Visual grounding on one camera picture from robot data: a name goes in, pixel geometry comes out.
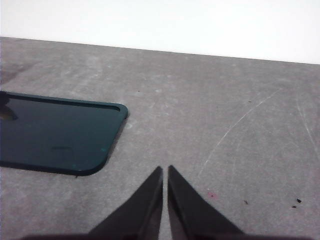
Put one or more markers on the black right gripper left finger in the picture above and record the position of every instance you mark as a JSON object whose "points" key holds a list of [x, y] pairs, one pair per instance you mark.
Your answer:
{"points": [[140, 215]]}

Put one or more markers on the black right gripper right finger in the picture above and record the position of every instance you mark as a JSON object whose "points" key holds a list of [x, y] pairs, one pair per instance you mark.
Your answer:
{"points": [[190, 215]]}

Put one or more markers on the black rectangular tray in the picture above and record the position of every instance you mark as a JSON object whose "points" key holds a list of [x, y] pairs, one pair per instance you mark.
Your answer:
{"points": [[62, 135]]}

